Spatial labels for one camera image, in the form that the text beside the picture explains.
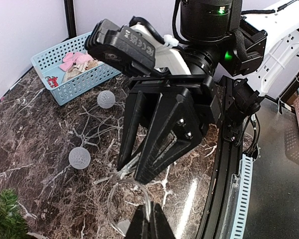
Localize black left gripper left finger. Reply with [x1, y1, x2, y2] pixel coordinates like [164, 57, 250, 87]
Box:
[126, 205, 150, 239]

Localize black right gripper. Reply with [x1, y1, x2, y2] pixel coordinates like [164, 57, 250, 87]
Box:
[117, 74, 222, 184]

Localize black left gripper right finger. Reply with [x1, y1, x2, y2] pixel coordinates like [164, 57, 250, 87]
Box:
[150, 203, 175, 239]

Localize white ball fairy light string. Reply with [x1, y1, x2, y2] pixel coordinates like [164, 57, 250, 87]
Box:
[68, 90, 152, 232]

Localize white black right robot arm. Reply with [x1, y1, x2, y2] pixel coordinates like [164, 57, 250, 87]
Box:
[117, 0, 299, 184]

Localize small green christmas tree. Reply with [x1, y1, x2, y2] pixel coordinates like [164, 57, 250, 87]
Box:
[0, 189, 29, 239]

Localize pink bow ornaments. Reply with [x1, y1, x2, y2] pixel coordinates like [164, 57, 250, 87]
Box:
[59, 52, 94, 72]

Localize blue plastic basket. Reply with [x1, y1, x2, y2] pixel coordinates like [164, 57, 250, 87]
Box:
[31, 32, 120, 106]

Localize red ornament tag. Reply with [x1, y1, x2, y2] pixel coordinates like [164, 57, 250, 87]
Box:
[45, 76, 59, 88]

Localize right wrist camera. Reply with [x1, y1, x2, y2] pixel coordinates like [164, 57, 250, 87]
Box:
[84, 16, 192, 78]

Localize black front rail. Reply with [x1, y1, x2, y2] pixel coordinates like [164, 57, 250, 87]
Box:
[196, 76, 243, 239]

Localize perforated cable duct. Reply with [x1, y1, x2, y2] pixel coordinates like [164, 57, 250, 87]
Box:
[229, 154, 254, 239]

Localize left black frame post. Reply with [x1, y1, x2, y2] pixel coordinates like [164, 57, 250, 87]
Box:
[63, 0, 77, 39]

